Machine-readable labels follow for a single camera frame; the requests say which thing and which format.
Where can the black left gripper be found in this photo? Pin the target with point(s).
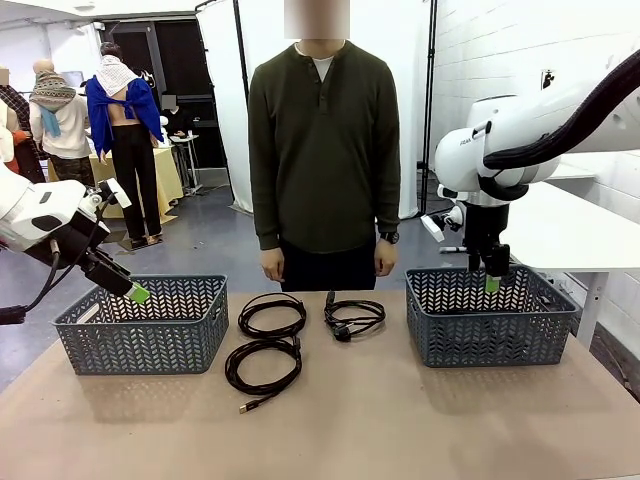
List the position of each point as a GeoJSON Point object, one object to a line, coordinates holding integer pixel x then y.
{"type": "Point", "coordinates": [75, 240]}

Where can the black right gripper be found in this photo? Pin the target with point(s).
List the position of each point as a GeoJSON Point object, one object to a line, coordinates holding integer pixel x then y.
{"type": "Point", "coordinates": [487, 225]}

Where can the person's left forearm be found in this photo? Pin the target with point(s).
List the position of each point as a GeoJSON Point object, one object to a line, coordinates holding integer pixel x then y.
{"type": "Point", "coordinates": [389, 200]}

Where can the person's right forearm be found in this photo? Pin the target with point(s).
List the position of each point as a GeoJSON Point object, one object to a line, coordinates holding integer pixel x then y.
{"type": "Point", "coordinates": [267, 215]}

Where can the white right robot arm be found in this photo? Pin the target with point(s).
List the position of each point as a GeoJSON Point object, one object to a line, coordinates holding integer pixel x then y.
{"type": "Point", "coordinates": [550, 115]}

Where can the person's left hand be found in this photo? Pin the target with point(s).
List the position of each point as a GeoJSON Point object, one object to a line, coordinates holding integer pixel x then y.
{"type": "Point", "coordinates": [386, 259]}

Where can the person's right hand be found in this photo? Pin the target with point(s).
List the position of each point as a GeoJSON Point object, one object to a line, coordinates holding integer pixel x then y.
{"type": "Point", "coordinates": [272, 262]}

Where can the gray plastic lattice basket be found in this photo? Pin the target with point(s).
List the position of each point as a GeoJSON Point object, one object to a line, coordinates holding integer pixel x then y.
{"type": "Point", "coordinates": [490, 340]}
{"type": "Point", "coordinates": [140, 345]}

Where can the white table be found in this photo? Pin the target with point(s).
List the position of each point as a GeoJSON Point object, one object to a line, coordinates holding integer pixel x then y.
{"type": "Point", "coordinates": [565, 235]}

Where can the black wristwatch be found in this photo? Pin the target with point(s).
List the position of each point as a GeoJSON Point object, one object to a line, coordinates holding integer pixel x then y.
{"type": "Point", "coordinates": [389, 237]}

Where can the table with yellow cloth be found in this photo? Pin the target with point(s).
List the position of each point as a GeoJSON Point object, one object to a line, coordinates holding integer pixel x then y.
{"type": "Point", "coordinates": [167, 175]}

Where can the mannequin with blue sweater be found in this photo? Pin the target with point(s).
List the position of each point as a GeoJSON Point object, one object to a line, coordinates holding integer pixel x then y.
{"type": "Point", "coordinates": [125, 160]}

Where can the mannequin with patterned scarf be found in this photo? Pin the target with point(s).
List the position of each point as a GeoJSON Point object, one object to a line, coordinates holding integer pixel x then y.
{"type": "Point", "coordinates": [62, 125]}

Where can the person in dark clothes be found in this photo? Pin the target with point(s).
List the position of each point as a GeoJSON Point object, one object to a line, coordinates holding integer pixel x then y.
{"type": "Point", "coordinates": [175, 122]}

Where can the person in plaid coat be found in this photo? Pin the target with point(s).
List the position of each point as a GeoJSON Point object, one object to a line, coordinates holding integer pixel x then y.
{"type": "Point", "coordinates": [10, 115]}

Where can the black backdrop stand pole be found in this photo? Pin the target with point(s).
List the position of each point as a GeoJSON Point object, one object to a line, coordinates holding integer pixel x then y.
{"type": "Point", "coordinates": [431, 75]}
{"type": "Point", "coordinates": [241, 50]}

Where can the person in olive sweater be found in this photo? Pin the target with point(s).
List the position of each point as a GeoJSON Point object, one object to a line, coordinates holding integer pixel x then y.
{"type": "Point", "coordinates": [325, 150]}

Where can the computer monitor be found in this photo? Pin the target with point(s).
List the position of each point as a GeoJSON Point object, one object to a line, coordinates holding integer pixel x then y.
{"type": "Point", "coordinates": [75, 79]}

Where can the white backdrop screen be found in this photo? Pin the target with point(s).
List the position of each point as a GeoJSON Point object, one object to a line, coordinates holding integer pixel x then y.
{"type": "Point", "coordinates": [225, 100]}

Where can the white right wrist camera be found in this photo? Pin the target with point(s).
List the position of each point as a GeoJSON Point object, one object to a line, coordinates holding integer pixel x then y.
{"type": "Point", "coordinates": [432, 229]}

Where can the small wall sticker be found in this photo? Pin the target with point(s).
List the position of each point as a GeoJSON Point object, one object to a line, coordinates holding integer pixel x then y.
{"type": "Point", "coordinates": [548, 79]}

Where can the dark doorway frame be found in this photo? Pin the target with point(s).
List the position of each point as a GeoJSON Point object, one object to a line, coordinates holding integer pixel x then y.
{"type": "Point", "coordinates": [185, 60]}

